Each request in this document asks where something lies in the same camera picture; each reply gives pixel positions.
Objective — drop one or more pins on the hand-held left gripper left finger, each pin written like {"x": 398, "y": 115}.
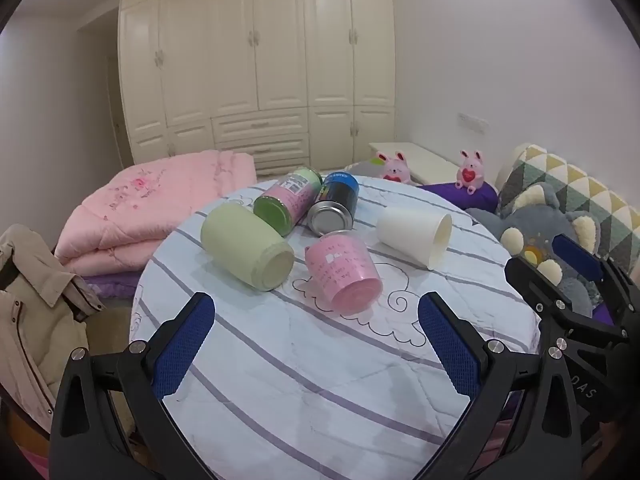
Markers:
{"x": 181, "y": 347}

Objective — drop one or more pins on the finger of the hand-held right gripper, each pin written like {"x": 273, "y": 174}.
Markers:
{"x": 531, "y": 280}
{"x": 576, "y": 256}

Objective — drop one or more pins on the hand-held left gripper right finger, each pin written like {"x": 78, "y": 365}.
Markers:
{"x": 451, "y": 347}

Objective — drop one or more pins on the pink plastic cup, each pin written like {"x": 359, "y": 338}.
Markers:
{"x": 340, "y": 270}

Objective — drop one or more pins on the white paper cup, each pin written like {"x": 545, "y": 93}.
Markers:
{"x": 407, "y": 232}

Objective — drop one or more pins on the light green cup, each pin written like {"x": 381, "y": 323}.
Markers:
{"x": 237, "y": 237}

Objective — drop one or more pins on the grey plush toy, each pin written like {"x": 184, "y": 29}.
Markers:
{"x": 540, "y": 220}

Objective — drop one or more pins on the triangle patterned cushion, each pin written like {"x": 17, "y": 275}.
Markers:
{"x": 565, "y": 180}

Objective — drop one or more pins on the purple bed sheet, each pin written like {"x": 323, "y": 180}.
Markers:
{"x": 112, "y": 285}

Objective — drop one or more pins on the purple pillow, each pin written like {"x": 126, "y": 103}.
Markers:
{"x": 465, "y": 199}

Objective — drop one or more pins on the pink bunny plush toy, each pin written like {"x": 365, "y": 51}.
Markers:
{"x": 470, "y": 172}
{"x": 395, "y": 167}

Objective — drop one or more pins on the folded pink quilt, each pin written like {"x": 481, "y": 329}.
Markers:
{"x": 150, "y": 205}

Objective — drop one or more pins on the beige jacket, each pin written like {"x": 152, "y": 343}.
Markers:
{"x": 35, "y": 310}

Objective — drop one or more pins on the white bedside bench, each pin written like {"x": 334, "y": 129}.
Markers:
{"x": 425, "y": 160}

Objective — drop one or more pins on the green and pink can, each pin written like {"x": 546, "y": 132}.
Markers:
{"x": 287, "y": 197}

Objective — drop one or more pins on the blue and black metal can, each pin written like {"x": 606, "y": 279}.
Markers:
{"x": 336, "y": 200}

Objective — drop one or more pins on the cream wardrobe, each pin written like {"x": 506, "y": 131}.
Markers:
{"x": 260, "y": 60}

